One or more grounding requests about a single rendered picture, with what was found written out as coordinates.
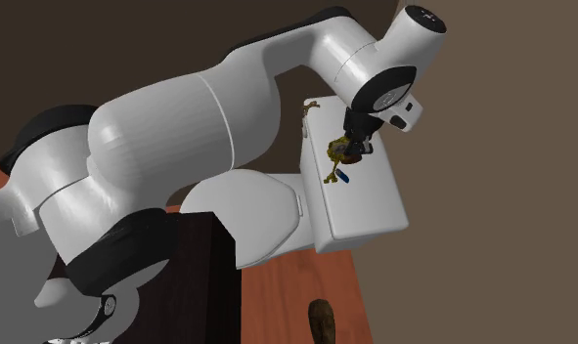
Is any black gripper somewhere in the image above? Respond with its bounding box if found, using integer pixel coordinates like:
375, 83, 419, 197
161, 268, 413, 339
342, 107, 385, 158

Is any brown round object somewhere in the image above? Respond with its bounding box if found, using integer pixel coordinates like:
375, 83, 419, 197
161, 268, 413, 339
340, 150, 365, 166

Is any yellow twig-shaped figure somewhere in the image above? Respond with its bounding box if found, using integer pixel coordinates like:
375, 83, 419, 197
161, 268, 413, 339
322, 135, 352, 186

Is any tan twisted figure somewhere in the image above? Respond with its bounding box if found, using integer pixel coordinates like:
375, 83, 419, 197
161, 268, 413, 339
300, 100, 321, 140

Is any brown oval wooden object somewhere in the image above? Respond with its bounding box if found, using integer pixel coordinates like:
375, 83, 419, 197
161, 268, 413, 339
307, 298, 336, 344

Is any dark robot stand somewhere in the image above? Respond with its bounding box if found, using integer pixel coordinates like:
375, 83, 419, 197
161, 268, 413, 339
111, 211, 243, 344

